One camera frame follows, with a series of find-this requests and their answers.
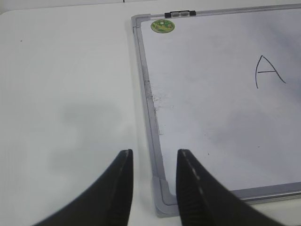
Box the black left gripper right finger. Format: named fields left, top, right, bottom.
left=176, top=149, right=301, bottom=226

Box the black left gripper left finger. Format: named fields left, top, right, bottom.
left=37, top=149, right=133, bottom=226

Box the round green sticker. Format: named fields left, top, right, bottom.
left=150, top=19, right=175, bottom=33

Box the black and grey hanging clip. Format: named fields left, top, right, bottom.
left=164, top=10, right=197, bottom=18

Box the whiteboard with grey frame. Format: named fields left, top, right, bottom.
left=132, top=4, right=301, bottom=217

